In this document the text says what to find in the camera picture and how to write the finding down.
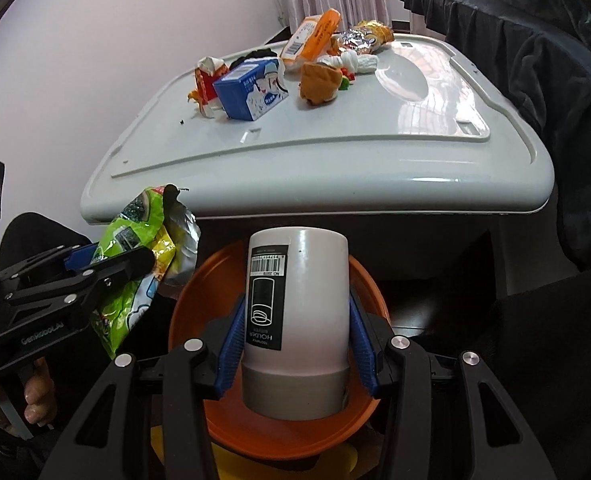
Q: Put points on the blue milk carton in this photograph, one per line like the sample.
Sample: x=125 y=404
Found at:
x=250 y=92

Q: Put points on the brown plush toy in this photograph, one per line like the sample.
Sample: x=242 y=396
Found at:
x=320 y=82

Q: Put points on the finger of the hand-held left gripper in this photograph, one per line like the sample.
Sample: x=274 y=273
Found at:
x=78 y=259
x=125 y=265

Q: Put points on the person's left hand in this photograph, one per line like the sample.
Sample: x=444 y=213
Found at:
x=40 y=390

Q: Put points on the green snack bag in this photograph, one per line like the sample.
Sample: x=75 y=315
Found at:
x=125 y=230

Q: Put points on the white cylindrical cup holder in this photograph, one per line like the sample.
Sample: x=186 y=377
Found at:
x=315 y=310

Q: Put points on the silver foil wrapper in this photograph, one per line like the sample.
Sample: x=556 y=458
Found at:
x=353 y=39

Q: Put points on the orange plastic bowl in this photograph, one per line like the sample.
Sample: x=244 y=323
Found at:
x=275 y=435

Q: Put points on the black sock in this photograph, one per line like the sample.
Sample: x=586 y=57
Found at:
x=260 y=54

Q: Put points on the orange snack packet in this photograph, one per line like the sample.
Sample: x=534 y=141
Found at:
x=310 y=37

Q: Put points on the white knotted cloth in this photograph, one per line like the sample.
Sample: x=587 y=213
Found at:
x=360 y=62

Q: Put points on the red white crumpled wrapper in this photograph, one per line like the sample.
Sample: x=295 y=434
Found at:
x=206 y=80

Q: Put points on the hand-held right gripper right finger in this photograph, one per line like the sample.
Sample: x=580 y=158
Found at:
x=363 y=355

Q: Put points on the white plastic bin lid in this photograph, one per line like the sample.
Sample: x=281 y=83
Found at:
x=350 y=150

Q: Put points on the gold snack wrapper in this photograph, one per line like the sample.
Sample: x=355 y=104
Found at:
x=378 y=34

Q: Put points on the yellow plastic object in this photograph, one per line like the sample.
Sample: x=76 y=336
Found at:
x=340 y=465

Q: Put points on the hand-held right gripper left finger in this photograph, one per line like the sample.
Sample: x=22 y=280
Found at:
x=228 y=355

